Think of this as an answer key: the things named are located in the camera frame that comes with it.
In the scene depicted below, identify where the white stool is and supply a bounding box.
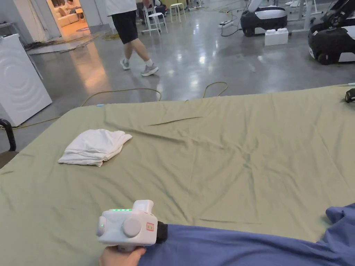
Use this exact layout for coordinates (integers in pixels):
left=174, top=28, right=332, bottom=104
left=141, top=5, right=168, bottom=36
left=169, top=3, right=186, bottom=24

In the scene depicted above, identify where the blue garment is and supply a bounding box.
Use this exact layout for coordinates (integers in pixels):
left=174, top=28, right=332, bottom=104
left=135, top=203, right=355, bottom=266

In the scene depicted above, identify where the bed with pale green sheet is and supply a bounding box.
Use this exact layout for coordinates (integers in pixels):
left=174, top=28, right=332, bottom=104
left=0, top=85, right=355, bottom=266

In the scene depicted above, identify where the black chair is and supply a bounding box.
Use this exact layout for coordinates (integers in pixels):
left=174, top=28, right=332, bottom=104
left=0, top=118, right=19, bottom=169

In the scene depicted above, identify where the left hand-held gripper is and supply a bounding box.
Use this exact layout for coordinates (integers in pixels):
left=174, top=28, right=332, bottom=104
left=96, top=199, right=168, bottom=253

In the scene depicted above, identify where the person's left hand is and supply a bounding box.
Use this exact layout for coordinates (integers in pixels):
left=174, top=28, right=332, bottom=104
left=99, top=245, right=147, bottom=266

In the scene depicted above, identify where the folded white cloth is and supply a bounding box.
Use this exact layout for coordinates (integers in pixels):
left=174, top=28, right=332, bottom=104
left=58, top=128, right=133, bottom=168

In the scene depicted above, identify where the white block carton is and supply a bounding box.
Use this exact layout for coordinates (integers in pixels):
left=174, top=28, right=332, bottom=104
left=265, top=28, right=288, bottom=46

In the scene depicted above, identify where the white sofa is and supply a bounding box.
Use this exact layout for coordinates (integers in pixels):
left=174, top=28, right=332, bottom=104
left=53, top=7, right=84, bottom=28

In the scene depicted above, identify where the black and white robot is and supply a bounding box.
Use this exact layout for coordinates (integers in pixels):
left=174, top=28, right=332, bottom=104
left=308, top=0, right=355, bottom=65
left=240, top=0, right=288, bottom=37

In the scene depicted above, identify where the white washing machine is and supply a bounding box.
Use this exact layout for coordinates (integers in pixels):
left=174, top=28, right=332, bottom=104
left=0, top=34, right=53, bottom=127

